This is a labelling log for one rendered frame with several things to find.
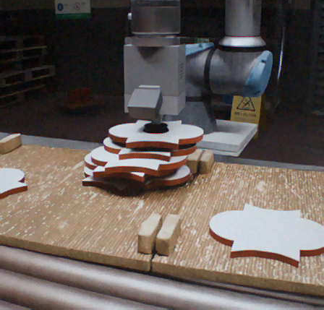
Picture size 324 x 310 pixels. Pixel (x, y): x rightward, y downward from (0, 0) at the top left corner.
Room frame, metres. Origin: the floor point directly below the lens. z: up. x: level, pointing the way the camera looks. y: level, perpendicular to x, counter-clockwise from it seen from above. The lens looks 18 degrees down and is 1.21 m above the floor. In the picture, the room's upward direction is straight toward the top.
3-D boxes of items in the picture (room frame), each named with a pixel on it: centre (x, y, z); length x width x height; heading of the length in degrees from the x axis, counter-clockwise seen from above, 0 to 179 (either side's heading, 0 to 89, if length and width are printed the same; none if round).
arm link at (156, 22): (0.67, 0.01, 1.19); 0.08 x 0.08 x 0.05
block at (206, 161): (0.71, -0.08, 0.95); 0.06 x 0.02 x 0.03; 164
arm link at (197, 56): (1.12, -0.08, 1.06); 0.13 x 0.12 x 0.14; 63
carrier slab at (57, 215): (0.64, 0.16, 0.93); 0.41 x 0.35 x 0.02; 74
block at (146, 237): (0.46, 0.01, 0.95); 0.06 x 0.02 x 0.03; 164
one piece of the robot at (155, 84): (0.65, 0.02, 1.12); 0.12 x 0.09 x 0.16; 166
